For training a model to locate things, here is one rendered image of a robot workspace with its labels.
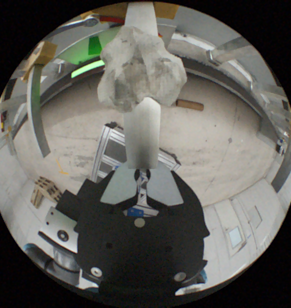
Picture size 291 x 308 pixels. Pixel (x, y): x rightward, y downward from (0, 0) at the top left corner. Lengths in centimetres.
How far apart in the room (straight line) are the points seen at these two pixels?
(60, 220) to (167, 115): 103
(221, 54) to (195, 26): 23
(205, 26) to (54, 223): 78
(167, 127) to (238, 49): 91
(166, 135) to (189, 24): 98
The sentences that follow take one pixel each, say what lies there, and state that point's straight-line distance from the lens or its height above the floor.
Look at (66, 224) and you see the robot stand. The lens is 29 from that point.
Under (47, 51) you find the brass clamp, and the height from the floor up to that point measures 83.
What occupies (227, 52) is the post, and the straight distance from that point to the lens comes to 30.
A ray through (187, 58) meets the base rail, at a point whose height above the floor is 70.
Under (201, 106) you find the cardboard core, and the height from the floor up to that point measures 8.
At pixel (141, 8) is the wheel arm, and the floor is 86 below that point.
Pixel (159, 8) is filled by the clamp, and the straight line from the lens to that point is 20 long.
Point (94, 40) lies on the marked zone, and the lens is 26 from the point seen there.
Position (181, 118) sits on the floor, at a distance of 101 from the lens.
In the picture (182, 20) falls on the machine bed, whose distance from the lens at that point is 49.
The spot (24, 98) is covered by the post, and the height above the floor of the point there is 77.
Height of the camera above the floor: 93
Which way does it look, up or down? 59 degrees down
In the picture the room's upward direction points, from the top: 178 degrees counter-clockwise
